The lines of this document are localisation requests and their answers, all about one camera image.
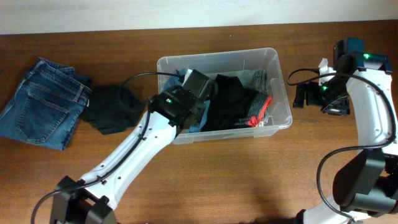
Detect small blue denim cloth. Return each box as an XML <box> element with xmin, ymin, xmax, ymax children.
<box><xmin>162</xmin><ymin>77</ymin><xmax>210</xmax><ymax>133</ymax></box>

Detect black red grey garment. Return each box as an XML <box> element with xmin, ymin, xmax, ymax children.
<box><xmin>202</xmin><ymin>74</ymin><xmax>272</xmax><ymax>132</ymax></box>

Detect light blue jeans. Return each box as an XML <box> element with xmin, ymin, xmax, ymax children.
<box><xmin>210</xmin><ymin>70</ymin><xmax>267</xmax><ymax>93</ymax></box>

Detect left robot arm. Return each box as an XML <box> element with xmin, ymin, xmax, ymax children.
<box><xmin>50</xmin><ymin>70</ymin><xmax>218</xmax><ymax>223</ymax></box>

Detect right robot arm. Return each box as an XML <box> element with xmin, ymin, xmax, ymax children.
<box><xmin>293</xmin><ymin>37</ymin><xmax>397</xmax><ymax>223</ymax></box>

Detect clear plastic storage bin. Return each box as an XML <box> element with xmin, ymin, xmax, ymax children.
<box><xmin>157</xmin><ymin>48</ymin><xmax>293</xmax><ymax>144</ymax></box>

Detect black folded garment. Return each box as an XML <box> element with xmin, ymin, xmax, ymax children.
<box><xmin>83</xmin><ymin>85</ymin><xmax>144</xmax><ymax>135</ymax></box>

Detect dark blue folded jeans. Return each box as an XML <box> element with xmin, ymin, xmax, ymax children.
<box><xmin>1</xmin><ymin>57</ymin><xmax>91</xmax><ymax>151</ymax></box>

